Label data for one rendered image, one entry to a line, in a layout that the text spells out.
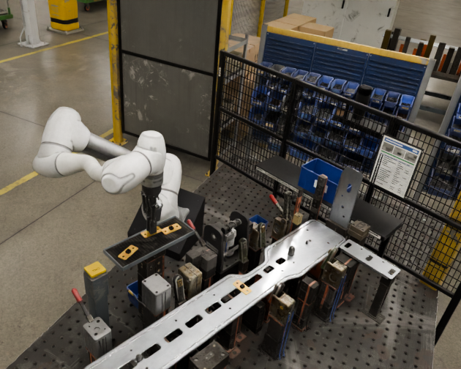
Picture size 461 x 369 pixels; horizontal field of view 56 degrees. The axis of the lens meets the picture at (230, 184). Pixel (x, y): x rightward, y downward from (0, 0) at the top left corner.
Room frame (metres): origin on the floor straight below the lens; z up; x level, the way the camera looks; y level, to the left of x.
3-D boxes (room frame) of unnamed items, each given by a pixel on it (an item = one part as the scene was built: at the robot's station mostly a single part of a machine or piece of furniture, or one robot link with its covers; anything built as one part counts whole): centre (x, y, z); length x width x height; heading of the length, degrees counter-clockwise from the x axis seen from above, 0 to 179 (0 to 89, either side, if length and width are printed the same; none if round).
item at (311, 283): (1.43, -0.41, 0.84); 0.11 x 0.08 x 0.29; 49
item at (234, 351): (1.28, -0.05, 0.84); 0.17 x 0.06 x 0.29; 49
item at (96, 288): (1.19, 0.47, 0.92); 0.08 x 0.08 x 0.44; 49
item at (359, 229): (1.81, -0.69, 0.88); 0.08 x 0.08 x 0.36; 49
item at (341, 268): (1.51, -0.53, 0.87); 0.12 x 0.09 x 0.35; 49
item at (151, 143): (1.38, 0.31, 1.58); 0.13 x 0.11 x 0.16; 158
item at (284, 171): (2.15, -0.54, 1.01); 0.90 x 0.22 x 0.03; 49
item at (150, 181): (1.39, 0.30, 1.47); 0.09 x 0.09 x 0.06
